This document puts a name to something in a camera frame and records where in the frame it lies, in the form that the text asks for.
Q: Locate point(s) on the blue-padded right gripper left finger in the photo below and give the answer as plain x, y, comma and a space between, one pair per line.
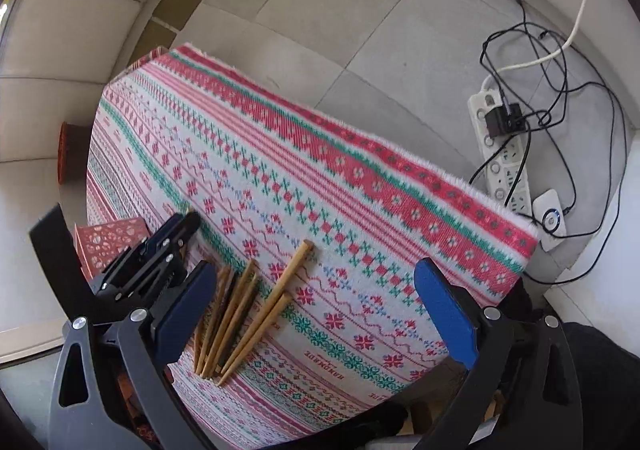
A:
150, 339

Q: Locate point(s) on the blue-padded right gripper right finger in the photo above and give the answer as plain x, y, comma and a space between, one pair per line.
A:
483, 340

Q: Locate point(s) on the bamboo chopstick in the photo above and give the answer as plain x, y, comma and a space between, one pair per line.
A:
240, 324
274, 295
280, 306
208, 322
239, 299

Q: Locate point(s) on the pink perforated utensil holder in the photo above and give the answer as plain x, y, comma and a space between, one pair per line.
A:
96, 246

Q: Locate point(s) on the black chopstick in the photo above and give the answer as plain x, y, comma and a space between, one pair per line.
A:
226, 304

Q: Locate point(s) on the white kitchen cabinets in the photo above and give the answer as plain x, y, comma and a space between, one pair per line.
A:
402, 69

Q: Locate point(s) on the white round-button device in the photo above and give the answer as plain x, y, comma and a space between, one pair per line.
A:
547, 211

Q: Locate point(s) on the red trash bin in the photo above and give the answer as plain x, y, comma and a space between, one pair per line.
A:
73, 150

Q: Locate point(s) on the white power strip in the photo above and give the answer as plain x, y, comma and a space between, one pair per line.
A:
505, 172

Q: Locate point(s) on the patterned red green tablecloth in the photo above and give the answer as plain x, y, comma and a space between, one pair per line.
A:
184, 131

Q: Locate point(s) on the black power adapter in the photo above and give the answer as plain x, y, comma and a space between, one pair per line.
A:
505, 120

